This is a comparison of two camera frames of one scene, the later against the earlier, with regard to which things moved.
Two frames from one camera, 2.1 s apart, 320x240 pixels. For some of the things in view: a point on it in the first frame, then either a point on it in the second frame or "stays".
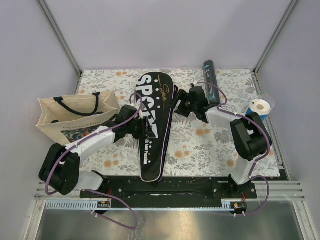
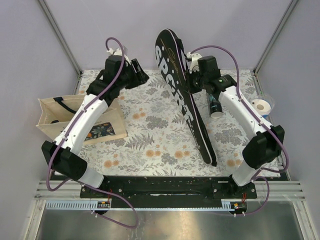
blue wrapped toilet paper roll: (262, 107) stays
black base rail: (170, 188) stays
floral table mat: (197, 149) stays
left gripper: (146, 132) to (140, 77)
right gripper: (182, 96) to (188, 77)
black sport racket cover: (155, 91) to (172, 69)
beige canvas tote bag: (65, 118) stays
